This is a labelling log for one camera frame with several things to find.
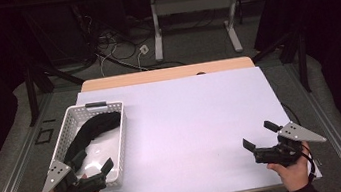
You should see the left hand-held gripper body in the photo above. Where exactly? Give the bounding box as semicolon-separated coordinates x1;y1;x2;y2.
35;152;109;192

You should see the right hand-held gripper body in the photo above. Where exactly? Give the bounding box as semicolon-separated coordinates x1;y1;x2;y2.
249;117;331;172

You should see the white perforated plastic basket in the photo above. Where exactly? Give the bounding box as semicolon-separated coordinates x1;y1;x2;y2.
38;98;136;192

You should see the black sleeveless shirt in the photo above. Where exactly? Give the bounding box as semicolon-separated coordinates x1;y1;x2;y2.
58;110;128;169

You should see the person's right hand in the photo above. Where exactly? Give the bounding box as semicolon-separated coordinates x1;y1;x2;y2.
264;140;317;192

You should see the black metal stand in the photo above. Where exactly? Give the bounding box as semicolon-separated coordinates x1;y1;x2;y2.
20;52;91;128
248;25;313;100

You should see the white power adapter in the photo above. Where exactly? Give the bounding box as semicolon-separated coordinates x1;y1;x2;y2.
138;44;150;56

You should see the desk with white legs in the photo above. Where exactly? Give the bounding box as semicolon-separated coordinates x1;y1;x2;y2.
128;0;289;67

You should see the white floor cable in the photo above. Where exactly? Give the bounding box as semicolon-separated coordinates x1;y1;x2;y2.
96;42;123;78

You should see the thick black floor cable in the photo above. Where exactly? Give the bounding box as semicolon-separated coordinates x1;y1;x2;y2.
93;39;187;79

